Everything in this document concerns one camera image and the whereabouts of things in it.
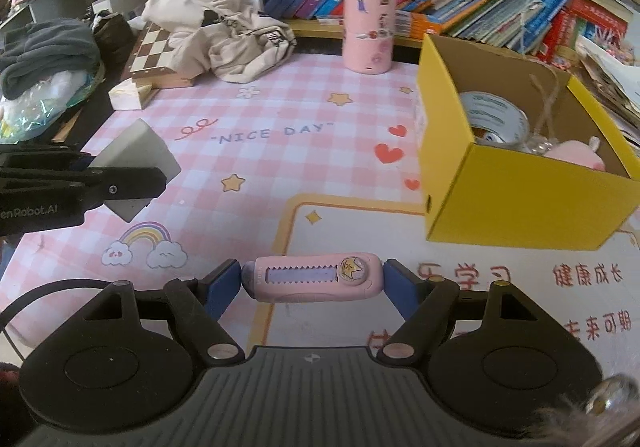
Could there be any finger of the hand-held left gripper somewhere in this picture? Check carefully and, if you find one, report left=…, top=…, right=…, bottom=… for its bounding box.
left=0, top=166, right=167, bottom=213
left=0, top=144, right=96, bottom=169

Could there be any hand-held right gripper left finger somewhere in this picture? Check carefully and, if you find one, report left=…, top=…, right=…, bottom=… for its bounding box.
left=47, top=257, right=241, bottom=368

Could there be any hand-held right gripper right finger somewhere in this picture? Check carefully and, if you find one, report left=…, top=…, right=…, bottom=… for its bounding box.
left=376, top=258, right=583, bottom=368

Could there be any white power adapter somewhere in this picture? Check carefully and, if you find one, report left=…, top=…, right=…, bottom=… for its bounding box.
left=89, top=118, right=182, bottom=223

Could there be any pink utility knife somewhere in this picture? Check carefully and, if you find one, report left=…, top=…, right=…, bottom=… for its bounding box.
left=241, top=252, right=385, bottom=303

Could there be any yellow cardboard box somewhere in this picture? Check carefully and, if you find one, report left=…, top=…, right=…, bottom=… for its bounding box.
left=416, top=33, right=640, bottom=250

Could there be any clear tape roll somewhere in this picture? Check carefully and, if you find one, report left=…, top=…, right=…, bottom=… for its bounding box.
left=457, top=91, right=531, bottom=148

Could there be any clear plastic packet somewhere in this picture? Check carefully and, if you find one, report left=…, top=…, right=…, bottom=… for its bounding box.
left=525, top=72, right=563, bottom=155

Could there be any pink plush toy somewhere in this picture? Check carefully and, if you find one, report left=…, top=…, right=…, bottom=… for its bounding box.
left=542, top=136, right=608, bottom=173

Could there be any pink checked desktop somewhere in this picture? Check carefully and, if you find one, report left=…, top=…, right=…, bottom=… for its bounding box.
left=0, top=50, right=640, bottom=363

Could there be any green clear plastic bag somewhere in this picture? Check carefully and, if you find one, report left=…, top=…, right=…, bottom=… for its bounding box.
left=0, top=64, right=107, bottom=143

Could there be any white wooden block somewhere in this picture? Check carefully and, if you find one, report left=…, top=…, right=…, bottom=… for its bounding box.
left=108, top=78, right=157, bottom=111

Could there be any wooden chessboard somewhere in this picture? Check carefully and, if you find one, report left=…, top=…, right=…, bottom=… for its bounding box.
left=120, top=22, right=198, bottom=90

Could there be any dark brown bag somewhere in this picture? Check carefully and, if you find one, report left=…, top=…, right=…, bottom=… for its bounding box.
left=90, top=10, right=136, bottom=60

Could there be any beige cloth bag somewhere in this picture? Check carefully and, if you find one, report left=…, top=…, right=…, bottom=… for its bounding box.
left=142, top=0, right=298, bottom=83

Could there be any pink cylindrical container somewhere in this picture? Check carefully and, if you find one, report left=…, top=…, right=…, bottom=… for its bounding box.
left=342, top=0, right=398, bottom=75

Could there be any small orange white box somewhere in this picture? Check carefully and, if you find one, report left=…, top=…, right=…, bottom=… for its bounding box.
left=395, top=10, right=443, bottom=35

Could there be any stack of papers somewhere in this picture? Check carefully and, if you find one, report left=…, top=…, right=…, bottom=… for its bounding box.
left=575, top=32, right=640, bottom=150

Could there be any thick red book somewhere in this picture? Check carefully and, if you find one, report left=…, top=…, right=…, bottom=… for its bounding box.
left=542, top=0, right=628, bottom=65

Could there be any black cable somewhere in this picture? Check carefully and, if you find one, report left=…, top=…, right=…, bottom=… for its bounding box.
left=0, top=278, right=118, bottom=363

